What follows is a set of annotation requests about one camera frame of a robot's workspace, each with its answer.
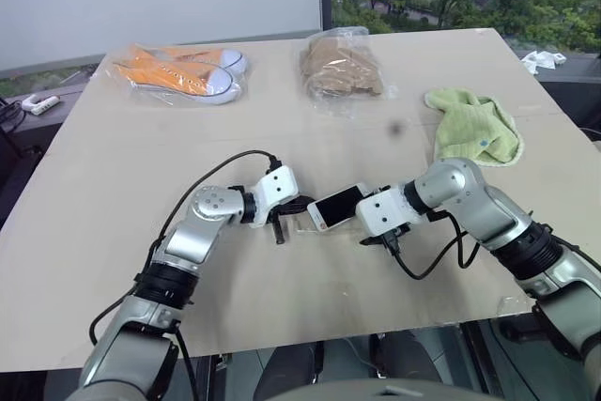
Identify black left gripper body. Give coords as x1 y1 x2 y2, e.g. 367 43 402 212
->
269 194 307 227

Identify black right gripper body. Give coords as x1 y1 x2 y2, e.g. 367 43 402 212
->
370 223 413 245

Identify white smartphone with black screen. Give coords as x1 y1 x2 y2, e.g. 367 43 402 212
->
306 183 372 234

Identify clear plastic cloth bag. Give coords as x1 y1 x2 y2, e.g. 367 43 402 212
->
299 25 398 119

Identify green towel with white trim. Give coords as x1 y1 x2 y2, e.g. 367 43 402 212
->
424 86 525 169

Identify dark rounded shape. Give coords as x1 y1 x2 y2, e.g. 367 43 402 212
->
253 342 326 401
375 330 443 384

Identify brown folded cloth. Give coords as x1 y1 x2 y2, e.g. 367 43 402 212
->
300 37 384 100

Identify orange canvas sneaker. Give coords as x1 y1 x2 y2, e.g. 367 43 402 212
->
126 43 249 76
112 60 243 105

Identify orange sneakers in plastic bag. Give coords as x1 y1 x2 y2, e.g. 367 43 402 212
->
104 42 251 110

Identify white power strip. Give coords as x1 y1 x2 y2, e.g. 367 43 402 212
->
21 95 62 116

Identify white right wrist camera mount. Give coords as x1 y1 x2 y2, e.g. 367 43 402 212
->
355 187 417 238

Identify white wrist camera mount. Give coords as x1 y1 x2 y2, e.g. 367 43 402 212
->
355 187 417 238
250 165 301 230

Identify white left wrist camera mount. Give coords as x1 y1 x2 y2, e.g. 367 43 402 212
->
250 165 301 230

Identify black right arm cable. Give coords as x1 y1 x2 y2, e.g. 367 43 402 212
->
384 211 481 281

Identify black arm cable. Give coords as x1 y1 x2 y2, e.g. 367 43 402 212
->
384 211 481 281
88 150 283 348

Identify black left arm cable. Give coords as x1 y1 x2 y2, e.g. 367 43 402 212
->
88 150 283 348

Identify thin white cable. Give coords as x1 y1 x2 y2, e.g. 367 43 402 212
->
344 336 382 375

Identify black floor cable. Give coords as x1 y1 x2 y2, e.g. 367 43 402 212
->
0 98 30 161

